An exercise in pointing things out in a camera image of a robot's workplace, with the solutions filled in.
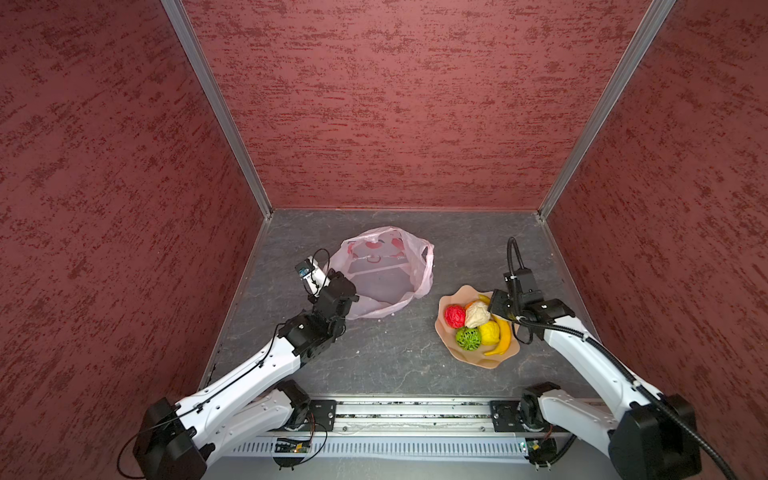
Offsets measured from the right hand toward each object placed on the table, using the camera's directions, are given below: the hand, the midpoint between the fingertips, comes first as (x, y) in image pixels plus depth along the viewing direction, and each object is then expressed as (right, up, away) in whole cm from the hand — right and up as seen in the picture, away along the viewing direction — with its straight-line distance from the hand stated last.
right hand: (497, 309), depth 85 cm
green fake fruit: (-9, -8, -4) cm, 12 cm away
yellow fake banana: (+1, -7, -3) cm, 7 cm away
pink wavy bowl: (-8, +2, +7) cm, 11 cm away
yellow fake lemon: (-3, -7, -2) cm, 7 cm away
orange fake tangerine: (-5, +2, +3) cm, 7 cm away
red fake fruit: (-12, -2, -1) cm, 13 cm away
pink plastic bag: (-31, +10, +18) cm, 38 cm away
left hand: (-45, +11, -7) cm, 47 cm away
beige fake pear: (-7, -1, -4) cm, 8 cm away
